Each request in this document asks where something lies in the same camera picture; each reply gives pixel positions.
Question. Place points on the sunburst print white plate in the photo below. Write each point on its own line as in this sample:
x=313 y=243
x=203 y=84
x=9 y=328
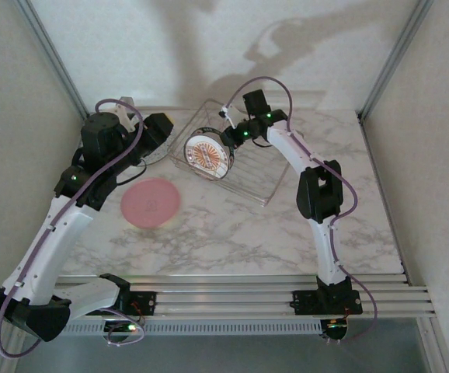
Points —
x=207 y=155

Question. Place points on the speckled confetti pattern plate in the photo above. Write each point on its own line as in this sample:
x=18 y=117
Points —
x=158 y=156

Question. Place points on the pink plate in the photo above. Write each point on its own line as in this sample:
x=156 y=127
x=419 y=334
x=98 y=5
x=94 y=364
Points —
x=150 y=202

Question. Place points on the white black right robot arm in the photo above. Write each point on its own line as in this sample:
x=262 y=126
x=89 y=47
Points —
x=290 y=147

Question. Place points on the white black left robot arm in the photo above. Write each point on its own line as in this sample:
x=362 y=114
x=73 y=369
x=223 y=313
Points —
x=53 y=248

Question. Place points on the green-lit circuit board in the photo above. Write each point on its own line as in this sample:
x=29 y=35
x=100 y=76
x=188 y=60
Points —
x=335 y=326
x=131 y=328

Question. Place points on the aluminium frame post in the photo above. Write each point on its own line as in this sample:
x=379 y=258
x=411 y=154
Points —
x=48 y=46
x=401 y=46

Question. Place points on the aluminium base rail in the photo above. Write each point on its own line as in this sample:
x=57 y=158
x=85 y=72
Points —
x=224 y=299

